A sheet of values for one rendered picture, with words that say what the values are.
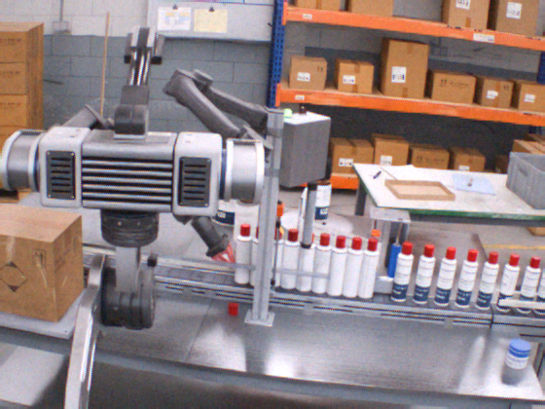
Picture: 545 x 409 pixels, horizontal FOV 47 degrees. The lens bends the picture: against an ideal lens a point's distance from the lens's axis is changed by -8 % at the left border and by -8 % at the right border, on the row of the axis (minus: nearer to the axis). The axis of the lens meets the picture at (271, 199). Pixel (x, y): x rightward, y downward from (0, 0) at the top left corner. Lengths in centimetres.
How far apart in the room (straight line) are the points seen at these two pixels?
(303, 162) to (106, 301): 75
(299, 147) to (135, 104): 64
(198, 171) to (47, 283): 77
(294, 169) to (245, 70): 458
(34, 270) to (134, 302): 56
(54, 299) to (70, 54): 479
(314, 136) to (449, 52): 491
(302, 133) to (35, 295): 93
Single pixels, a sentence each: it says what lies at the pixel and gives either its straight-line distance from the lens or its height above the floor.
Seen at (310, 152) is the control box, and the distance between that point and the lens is 199.
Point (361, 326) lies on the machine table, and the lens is 219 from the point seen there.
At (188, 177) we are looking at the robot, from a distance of 143.
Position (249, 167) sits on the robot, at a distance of 144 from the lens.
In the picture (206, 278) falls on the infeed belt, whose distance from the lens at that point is 229.
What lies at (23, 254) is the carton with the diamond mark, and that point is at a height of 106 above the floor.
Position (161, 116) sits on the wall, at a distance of 661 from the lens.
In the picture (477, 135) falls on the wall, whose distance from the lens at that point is 710.
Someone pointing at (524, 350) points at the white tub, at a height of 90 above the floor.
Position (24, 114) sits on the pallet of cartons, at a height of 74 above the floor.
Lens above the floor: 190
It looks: 19 degrees down
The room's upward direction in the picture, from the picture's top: 5 degrees clockwise
